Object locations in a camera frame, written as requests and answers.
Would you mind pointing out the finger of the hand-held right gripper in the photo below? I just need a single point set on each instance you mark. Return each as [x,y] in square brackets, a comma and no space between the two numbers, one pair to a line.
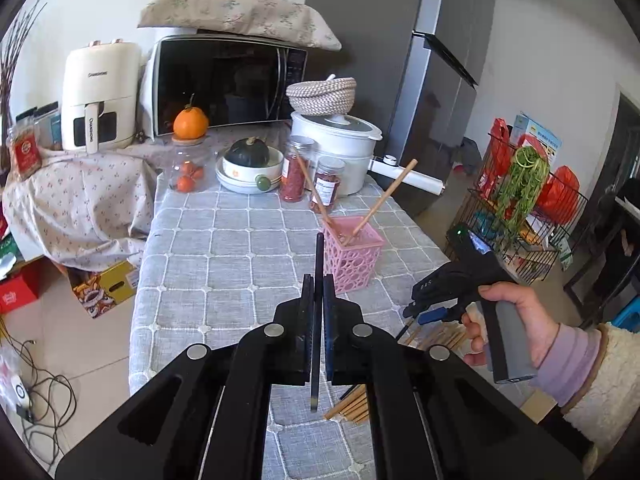
[434,316]

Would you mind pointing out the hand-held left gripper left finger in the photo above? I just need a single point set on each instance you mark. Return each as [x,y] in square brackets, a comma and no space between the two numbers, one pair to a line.
[307,310]

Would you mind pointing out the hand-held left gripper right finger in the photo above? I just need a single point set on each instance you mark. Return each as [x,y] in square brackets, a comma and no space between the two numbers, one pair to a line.
[328,310]

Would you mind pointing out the black chopstick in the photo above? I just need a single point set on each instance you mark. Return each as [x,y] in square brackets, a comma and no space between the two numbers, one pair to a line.
[318,260]

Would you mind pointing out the pink perforated plastic basket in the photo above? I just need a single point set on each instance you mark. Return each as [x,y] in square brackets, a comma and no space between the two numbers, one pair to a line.
[357,265]

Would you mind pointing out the pile of wooden chopsticks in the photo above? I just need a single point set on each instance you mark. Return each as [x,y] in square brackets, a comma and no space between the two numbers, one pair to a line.
[352,405]

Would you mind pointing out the person's right forearm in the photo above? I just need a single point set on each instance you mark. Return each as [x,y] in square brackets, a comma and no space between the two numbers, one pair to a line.
[595,380]

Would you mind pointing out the person's right hand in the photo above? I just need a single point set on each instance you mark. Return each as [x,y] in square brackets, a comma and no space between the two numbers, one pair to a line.
[530,315]

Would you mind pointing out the grey checked tablecloth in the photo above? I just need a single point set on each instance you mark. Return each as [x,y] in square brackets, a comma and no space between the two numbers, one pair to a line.
[225,270]

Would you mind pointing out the green leafy vegetable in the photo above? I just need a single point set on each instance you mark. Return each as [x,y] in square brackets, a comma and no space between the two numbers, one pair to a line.
[522,180]

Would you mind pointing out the white roll of wrap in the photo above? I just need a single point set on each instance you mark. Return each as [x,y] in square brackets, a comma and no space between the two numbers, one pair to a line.
[415,178]

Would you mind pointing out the red plastic bag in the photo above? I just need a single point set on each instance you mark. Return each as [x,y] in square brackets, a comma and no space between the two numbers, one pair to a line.
[495,155]
[560,192]

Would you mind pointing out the bamboo chopstick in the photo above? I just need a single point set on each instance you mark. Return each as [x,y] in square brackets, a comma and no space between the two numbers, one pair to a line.
[387,195]
[315,192]

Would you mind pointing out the short jar of red spice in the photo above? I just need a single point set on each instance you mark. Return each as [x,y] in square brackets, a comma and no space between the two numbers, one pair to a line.
[327,185]

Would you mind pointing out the tall jar of red spice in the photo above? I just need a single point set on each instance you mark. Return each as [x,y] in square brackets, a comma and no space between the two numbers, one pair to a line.
[295,175]

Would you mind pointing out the dark chair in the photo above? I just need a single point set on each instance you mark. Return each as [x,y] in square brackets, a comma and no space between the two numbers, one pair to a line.
[610,240]

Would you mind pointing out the white bowl with plate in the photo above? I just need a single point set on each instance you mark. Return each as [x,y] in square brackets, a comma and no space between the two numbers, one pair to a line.
[245,180]

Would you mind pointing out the blue and yellow box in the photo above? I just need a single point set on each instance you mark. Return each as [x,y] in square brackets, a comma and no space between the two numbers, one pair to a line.
[540,135]

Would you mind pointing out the blue stool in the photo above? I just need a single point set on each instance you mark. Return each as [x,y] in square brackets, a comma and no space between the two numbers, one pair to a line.
[629,316]

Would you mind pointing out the dark green pumpkin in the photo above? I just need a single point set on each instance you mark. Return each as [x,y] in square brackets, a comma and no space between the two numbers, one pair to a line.
[246,152]

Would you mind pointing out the small orange fruit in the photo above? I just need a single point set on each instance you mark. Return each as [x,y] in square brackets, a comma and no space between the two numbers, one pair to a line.
[186,183]
[188,168]

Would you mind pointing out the white electric pot with lid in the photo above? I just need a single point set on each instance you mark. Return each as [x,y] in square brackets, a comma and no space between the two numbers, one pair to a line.
[340,135]

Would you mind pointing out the glass jar with cork lid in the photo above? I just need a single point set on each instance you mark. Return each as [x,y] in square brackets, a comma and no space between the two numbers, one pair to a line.
[192,157]

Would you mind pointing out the patterned cardboard box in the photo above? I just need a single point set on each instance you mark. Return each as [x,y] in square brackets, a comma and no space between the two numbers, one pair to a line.
[107,287]

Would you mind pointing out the large orange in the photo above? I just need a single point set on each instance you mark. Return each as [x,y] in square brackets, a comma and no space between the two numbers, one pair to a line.
[190,122]

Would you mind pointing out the grey refrigerator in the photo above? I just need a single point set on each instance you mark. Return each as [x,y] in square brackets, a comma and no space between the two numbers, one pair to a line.
[380,60]

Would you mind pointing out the black microwave oven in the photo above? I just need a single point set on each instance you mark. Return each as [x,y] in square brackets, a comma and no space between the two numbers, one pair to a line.
[215,85]

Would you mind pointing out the floral cloth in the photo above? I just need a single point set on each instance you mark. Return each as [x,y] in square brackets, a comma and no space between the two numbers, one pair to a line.
[75,205]

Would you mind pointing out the red box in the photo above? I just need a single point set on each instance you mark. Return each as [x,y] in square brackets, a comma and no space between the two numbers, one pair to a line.
[20,290]

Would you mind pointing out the white round device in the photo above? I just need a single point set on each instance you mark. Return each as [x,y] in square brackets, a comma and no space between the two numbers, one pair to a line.
[21,394]

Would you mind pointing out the white air fryer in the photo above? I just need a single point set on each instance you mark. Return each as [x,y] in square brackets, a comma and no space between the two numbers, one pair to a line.
[100,85]

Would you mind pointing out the floral pillow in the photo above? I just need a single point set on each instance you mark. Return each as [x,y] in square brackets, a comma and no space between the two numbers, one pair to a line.
[235,10]

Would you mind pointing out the jar with red label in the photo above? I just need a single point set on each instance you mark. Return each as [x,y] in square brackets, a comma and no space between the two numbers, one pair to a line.
[25,152]

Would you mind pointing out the dried branches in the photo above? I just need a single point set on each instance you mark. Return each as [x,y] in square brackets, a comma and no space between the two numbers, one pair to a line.
[15,60]

